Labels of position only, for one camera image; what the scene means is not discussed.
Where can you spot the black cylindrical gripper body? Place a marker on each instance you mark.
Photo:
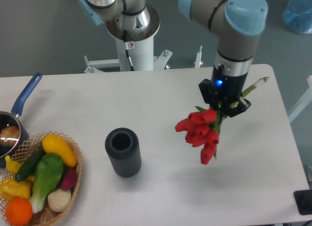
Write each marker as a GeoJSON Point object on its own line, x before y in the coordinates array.
{"type": "Point", "coordinates": [228, 88]}

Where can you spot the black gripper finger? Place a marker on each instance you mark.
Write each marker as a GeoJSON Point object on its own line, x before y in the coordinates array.
{"type": "Point", "coordinates": [238, 107]}
{"type": "Point", "coordinates": [209, 95]}

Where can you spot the red tulip bouquet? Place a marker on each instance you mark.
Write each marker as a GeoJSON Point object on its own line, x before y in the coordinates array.
{"type": "Point", "coordinates": [202, 129]}

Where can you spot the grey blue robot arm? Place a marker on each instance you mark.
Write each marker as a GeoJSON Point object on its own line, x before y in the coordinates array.
{"type": "Point", "coordinates": [238, 24]}

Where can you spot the dark grey ribbed vase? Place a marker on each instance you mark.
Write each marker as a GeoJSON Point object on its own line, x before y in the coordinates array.
{"type": "Point", "coordinates": [122, 147]}

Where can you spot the blue plastic bag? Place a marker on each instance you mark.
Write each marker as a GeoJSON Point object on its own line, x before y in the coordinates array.
{"type": "Point", "coordinates": [297, 16]}

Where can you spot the black device at edge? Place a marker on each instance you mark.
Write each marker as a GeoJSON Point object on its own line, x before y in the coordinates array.
{"type": "Point", "coordinates": [303, 199]}

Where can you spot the purple red radish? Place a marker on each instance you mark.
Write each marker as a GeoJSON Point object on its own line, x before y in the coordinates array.
{"type": "Point", "coordinates": [69, 179]}

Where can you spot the yellow squash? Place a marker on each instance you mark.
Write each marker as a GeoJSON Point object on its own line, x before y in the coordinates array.
{"type": "Point", "coordinates": [52, 143]}

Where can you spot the green bok choy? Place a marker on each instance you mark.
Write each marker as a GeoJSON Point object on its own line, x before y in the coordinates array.
{"type": "Point", "coordinates": [48, 174]}

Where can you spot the white garlic bulb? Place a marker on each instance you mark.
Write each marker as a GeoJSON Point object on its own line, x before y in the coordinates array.
{"type": "Point", "coordinates": [59, 199]}

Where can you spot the dark green cucumber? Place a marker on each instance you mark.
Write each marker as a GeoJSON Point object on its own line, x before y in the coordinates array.
{"type": "Point", "coordinates": [29, 166]}

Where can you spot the brown bread in pan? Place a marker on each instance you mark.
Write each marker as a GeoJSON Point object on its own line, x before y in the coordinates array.
{"type": "Point", "coordinates": [9, 136]}

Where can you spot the small yellow gourd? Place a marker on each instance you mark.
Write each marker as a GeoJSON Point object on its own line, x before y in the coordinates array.
{"type": "Point", "coordinates": [11, 165]}

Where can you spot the yellow bell pepper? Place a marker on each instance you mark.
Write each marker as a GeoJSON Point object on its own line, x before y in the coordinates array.
{"type": "Point", "coordinates": [11, 189]}

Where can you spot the orange fruit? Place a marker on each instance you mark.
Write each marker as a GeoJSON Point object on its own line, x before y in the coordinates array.
{"type": "Point", "coordinates": [18, 212]}

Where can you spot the white frame at right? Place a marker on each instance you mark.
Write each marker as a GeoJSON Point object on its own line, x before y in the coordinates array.
{"type": "Point", "coordinates": [302, 102]}

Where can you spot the blue handled saucepan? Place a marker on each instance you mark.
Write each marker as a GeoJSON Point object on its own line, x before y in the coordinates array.
{"type": "Point", "coordinates": [12, 118]}

